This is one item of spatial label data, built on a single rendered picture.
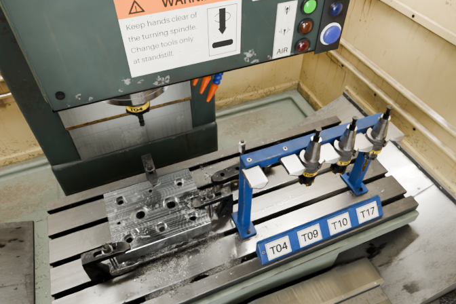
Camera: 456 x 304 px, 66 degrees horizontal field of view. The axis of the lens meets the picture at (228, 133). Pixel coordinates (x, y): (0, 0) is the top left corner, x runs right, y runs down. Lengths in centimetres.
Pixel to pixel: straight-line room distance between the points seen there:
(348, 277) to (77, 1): 119
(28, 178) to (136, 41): 156
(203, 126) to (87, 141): 48
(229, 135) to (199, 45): 144
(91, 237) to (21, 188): 75
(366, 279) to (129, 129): 101
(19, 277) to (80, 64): 121
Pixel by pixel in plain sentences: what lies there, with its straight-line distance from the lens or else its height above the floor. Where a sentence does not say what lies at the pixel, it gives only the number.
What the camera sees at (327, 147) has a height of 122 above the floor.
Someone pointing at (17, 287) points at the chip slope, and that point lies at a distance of 157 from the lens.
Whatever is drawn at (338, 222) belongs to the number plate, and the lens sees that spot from 121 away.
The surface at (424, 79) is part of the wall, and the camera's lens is 146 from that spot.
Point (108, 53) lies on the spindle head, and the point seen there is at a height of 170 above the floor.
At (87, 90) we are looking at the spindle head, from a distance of 49.
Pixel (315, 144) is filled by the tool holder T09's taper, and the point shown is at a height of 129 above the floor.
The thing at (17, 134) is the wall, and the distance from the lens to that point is 190.
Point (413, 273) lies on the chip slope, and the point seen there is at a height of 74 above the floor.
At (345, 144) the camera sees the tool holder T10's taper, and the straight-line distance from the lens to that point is 100.
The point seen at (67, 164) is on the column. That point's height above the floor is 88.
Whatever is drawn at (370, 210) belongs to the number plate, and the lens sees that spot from 127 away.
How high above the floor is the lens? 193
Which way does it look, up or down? 45 degrees down
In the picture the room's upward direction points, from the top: straight up
